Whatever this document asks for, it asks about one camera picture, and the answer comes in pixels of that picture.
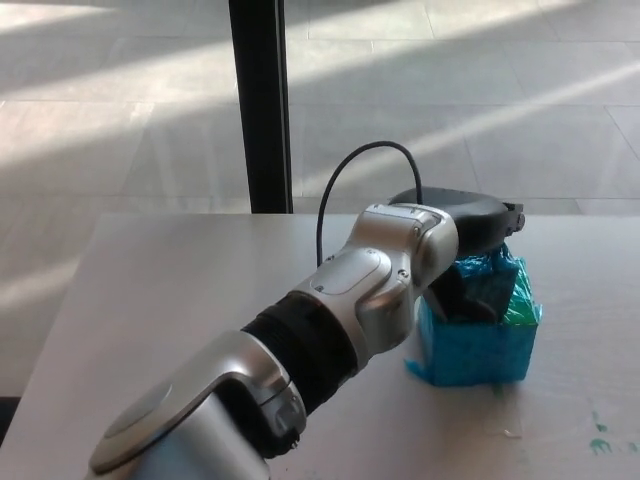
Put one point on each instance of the black window frame post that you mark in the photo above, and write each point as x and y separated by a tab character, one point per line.
262	105

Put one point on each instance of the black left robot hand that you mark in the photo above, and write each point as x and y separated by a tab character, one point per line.
470	215

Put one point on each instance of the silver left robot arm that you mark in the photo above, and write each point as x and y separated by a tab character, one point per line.
345	295

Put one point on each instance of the big blue green wrapped cube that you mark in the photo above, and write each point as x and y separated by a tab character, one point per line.
480	352

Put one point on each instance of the small blue cube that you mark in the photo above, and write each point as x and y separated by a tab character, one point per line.
492	289

